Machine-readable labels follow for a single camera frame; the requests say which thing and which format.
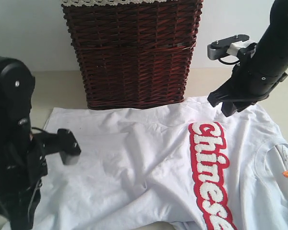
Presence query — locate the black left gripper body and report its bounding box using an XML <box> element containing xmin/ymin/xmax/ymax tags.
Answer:
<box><xmin>0</xmin><ymin>133</ymin><xmax>59</xmax><ymax>203</ymax></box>

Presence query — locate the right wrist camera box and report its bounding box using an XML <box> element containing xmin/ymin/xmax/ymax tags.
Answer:
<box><xmin>207</xmin><ymin>34</ymin><xmax>257</xmax><ymax>60</ymax></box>

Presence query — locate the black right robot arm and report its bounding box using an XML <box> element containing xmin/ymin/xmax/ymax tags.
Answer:
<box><xmin>207</xmin><ymin>0</ymin><xmax>288</xmax><ymax>117</ymax></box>

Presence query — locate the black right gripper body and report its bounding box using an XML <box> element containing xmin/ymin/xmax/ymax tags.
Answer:
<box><xmin>228</xmin><ymin>43</ymin><xmax>288</xmax><ymax>105</ymax></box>

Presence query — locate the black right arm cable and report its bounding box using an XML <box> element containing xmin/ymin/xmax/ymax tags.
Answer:
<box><xmin>217</xmin><ymin>56</ymin><xmax>240</xmax><ymax>66</ymax></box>

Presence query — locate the dark red wicker basket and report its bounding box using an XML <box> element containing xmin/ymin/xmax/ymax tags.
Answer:
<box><xmin>61</xmin><ymin>0</ymin><xmax>203</xmax><ymax>110</ymax></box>

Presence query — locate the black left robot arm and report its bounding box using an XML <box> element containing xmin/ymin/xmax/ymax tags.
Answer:
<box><xmin>0</xmin><ymin>57</ymin><xmax>62</xmax><ymax>230</ymax></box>

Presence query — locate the white t-shirt with red lettering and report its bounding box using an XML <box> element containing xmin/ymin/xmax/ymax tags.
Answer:
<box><xmin>34</xmin><ymin>97</ymin><xmax>288</xmax><ymax>230</ymax></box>

